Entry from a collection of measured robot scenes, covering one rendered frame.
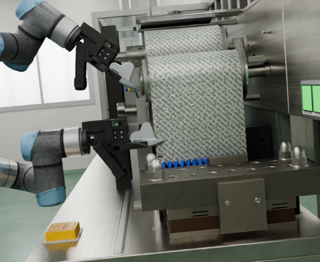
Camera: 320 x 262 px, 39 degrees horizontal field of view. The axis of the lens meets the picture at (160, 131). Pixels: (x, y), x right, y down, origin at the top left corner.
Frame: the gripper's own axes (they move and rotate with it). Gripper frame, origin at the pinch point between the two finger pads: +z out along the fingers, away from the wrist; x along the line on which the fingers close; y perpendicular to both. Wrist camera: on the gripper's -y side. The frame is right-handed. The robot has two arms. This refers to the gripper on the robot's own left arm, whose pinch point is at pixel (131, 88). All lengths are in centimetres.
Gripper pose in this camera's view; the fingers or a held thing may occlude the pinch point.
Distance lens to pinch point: 119.5
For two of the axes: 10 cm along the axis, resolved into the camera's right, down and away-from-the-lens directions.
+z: 8.2, 5.6, 0.9
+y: 5.7, -8.2, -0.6
